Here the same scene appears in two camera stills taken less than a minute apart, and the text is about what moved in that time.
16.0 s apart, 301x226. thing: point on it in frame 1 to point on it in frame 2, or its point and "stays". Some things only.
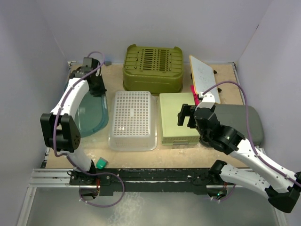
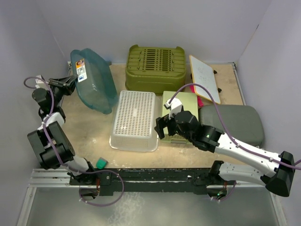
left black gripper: (99, 92) to (67, 84)
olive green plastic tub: (153, 69) stays
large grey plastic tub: (234, 116) stays
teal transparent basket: (91, 113) to (96, 83)
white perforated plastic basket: (133, 126) stays
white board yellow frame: (203, 77) stays
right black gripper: (185, 111) to (161, 123)
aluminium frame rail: (45, 178) stays
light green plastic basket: (171, 105) stays
